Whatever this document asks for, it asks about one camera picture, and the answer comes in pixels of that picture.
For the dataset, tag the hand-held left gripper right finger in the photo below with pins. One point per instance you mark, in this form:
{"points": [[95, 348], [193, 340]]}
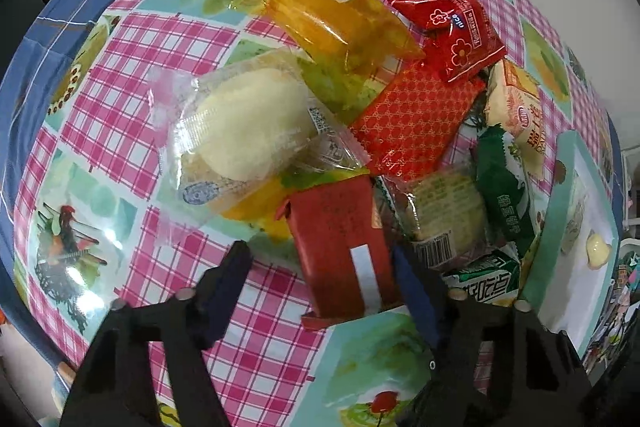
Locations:
{"points": [[416, 292]]}

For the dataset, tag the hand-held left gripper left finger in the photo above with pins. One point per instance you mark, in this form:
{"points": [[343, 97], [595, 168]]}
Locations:
{"points": [[226, 299]]}

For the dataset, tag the red-brown packet with white stripe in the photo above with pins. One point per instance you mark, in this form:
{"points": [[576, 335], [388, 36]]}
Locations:
{"points": [[335, 242]]}

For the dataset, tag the red lattice-pattern snack packet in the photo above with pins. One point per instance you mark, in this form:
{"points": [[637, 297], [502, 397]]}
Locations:
{"points": [[415, 117]]}

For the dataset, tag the green and white snack packet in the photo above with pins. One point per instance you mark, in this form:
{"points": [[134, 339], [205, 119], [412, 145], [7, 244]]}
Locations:
{"points": [[480, 282]]}

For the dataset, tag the clear packet with round pastry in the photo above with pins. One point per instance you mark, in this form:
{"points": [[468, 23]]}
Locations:
{"points": [[445, 207]]}

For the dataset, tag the yellow snack packet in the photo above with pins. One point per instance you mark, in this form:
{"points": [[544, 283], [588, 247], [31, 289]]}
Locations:
{"points": [[250, 207]]}

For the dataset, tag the dark green snack packet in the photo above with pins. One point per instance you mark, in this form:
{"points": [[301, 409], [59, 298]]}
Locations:
{"points": [[500, 187]]}

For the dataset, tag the pale snack packet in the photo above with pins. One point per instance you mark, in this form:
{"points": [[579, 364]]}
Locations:
{"points": [[574, 217]]}

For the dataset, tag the clear packet with cream bun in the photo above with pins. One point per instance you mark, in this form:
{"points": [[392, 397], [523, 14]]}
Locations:
{"points": [[250, 117]]}

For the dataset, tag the cream cracker packet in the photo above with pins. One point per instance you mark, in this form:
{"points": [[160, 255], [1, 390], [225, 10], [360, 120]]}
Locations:
{"points": [[515, 107]]}

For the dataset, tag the printed pink checked tablecloth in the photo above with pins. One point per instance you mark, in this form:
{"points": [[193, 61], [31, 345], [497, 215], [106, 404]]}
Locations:
{"points": [[125, 57]]}

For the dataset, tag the red flower-print snack packet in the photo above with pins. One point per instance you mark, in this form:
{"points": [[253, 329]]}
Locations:
{"points": [[450, 27]]}

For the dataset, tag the orange transparent snack packet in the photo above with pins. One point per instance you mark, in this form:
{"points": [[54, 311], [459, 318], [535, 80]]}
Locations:
{"points": [[320, 17]]}

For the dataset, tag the blue checked cloth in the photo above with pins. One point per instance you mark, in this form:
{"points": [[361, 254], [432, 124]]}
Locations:
{"points": [[60, 7]]}

